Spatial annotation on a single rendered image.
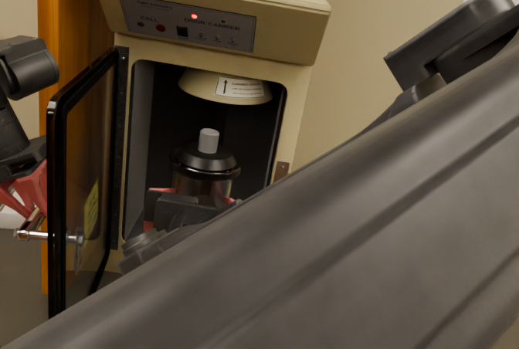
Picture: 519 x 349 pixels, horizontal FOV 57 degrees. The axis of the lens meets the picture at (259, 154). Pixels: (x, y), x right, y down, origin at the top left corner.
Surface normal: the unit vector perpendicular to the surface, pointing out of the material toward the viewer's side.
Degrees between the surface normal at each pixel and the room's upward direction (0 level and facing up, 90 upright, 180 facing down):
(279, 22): 135
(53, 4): 90
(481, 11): 73
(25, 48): 83
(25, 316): 0
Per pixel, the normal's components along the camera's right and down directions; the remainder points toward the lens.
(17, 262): 0.16, -0.91
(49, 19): -0.05, 0.38
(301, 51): -0.15, 0.91
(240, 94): 0.40, 0.02
